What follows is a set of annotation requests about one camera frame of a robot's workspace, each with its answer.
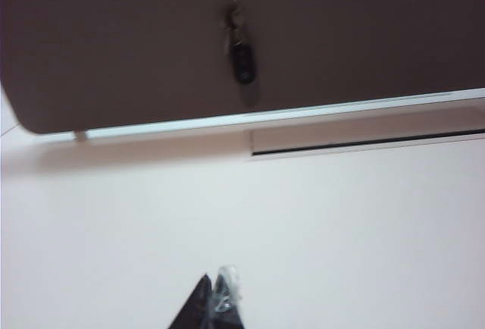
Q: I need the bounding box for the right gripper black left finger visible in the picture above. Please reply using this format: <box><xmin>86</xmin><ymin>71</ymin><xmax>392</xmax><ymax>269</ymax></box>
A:
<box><xmin>167</xmin><ymin>272</ymin><xmax>213</xmax><ymax>329</ymax></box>

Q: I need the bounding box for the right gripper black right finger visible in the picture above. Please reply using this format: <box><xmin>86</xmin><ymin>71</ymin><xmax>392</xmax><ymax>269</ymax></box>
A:
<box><xmin>211</xmin><ymin>263</ymin><xmax>248</xmax><ymax>329</ymax></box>

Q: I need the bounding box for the bunch of keys with black fob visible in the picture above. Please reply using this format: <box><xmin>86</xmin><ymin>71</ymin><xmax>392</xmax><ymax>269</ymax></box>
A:
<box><xmin>221</xmin><ymin>0</ymin><xmax>263</xmax><ymax>86</ymax></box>

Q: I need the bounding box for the grey right desk divider panel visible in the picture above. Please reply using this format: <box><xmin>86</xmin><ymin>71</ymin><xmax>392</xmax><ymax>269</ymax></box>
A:
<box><xmin>0</xmin><ymin>0</ymin><xmax>485</xmax><ymax>136</ymax></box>

